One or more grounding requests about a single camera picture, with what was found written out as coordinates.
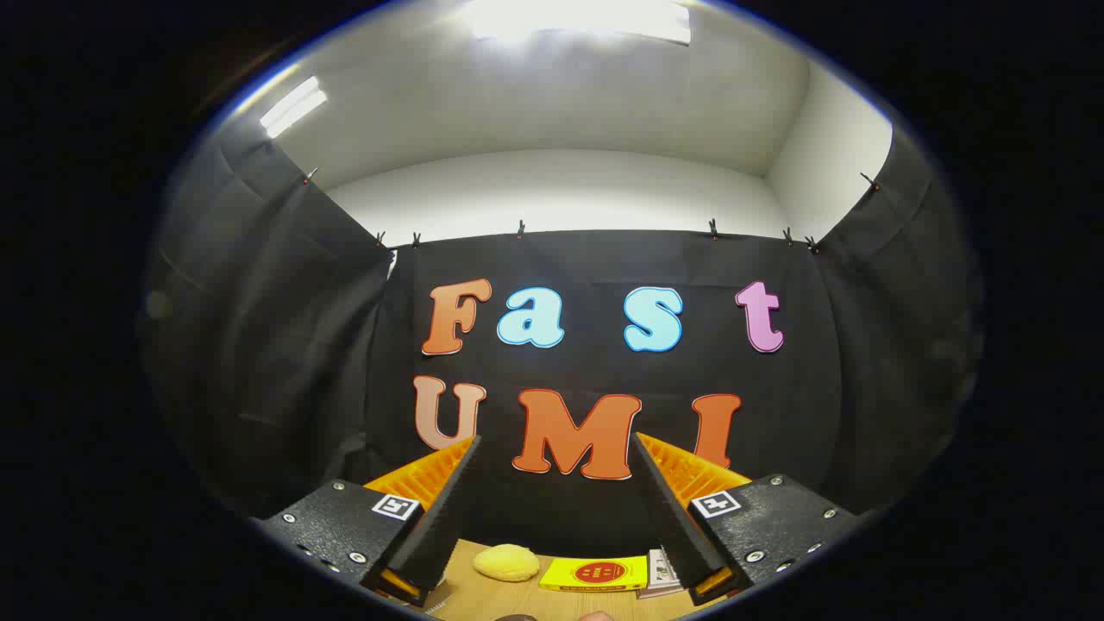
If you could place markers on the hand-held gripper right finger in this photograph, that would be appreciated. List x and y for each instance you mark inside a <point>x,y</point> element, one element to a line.
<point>681,526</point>

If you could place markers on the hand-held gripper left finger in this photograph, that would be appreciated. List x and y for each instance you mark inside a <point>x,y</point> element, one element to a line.
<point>440,535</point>

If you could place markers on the white floral cover book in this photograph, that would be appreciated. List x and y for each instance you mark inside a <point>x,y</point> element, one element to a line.
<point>664,565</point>

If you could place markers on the brown book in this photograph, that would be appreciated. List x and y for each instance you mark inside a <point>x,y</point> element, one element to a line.
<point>660,592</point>

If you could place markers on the yellow plush bun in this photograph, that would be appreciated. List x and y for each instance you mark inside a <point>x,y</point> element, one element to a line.
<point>506,562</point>

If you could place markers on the yellow book with red circle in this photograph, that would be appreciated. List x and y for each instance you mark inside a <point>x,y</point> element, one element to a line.
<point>595,573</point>

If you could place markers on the row of black cloth clips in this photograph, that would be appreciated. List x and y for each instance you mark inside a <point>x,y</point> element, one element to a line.
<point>713,228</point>

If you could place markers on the ceiling light panel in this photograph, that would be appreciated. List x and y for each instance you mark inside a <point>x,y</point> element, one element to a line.
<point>293,105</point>
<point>578,21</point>

